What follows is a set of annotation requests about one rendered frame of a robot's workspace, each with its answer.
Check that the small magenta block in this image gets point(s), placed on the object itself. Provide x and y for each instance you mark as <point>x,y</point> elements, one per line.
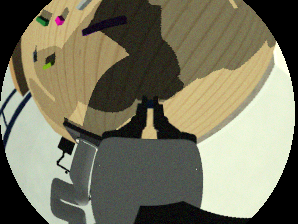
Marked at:
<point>59,20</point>

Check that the purple rod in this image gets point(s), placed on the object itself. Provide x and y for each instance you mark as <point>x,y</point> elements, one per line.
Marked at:
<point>120,20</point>

